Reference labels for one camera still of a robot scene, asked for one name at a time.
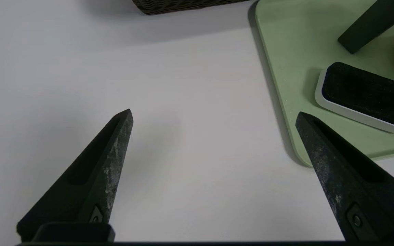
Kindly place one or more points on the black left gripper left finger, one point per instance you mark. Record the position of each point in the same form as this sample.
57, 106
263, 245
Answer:
80, 191

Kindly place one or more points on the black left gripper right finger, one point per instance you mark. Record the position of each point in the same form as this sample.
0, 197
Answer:
361, 191

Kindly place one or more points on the dark green pump bottle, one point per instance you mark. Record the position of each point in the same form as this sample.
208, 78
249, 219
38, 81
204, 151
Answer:
371, 25

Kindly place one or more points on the dark brown wicker basket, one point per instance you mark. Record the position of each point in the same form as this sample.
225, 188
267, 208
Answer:
183, 5

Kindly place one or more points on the light green plastic tray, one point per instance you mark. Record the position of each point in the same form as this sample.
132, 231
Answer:
292, 51

